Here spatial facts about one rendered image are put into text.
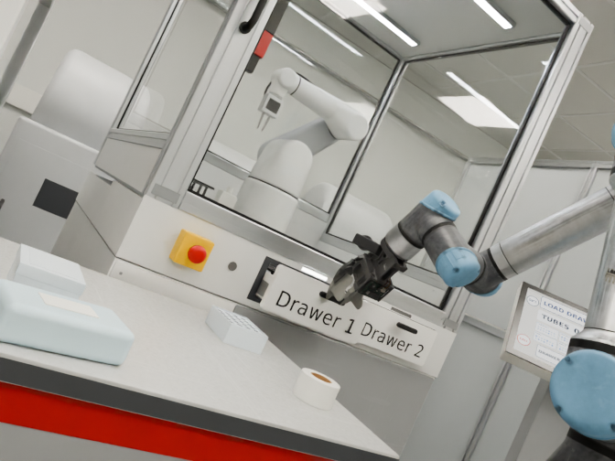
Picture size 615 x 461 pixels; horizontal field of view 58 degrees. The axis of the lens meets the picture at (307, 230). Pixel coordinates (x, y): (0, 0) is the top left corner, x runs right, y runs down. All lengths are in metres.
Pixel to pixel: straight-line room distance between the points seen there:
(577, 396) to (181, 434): 0.55
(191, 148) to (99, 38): 3.31
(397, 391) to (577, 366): 0.86
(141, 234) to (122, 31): 3.39
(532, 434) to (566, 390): 1.05
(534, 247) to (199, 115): 0.75
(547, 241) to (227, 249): 0.69
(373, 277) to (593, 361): 0.47
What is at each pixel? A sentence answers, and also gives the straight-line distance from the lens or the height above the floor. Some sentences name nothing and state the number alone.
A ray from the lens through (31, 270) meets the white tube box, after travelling 0.80.
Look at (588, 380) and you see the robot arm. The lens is 0.90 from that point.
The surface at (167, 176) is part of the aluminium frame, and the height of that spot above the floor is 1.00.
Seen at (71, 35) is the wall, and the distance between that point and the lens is 4.50.
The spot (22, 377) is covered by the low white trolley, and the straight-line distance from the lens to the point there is 0.65.
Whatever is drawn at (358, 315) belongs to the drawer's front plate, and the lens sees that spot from 1.40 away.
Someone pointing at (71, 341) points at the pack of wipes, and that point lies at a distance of 0.67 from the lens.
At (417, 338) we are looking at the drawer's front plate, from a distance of 1.64.
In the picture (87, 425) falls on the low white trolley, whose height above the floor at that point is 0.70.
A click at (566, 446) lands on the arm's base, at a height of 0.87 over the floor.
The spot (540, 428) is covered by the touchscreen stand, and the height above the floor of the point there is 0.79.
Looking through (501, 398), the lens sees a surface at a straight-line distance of 3.08.
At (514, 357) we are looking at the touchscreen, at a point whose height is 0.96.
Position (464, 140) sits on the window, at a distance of 1.66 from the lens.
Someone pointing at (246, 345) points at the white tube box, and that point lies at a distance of 1.08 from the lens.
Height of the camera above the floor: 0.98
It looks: 2 degrees up
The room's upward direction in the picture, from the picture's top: 25 degrees clockwise
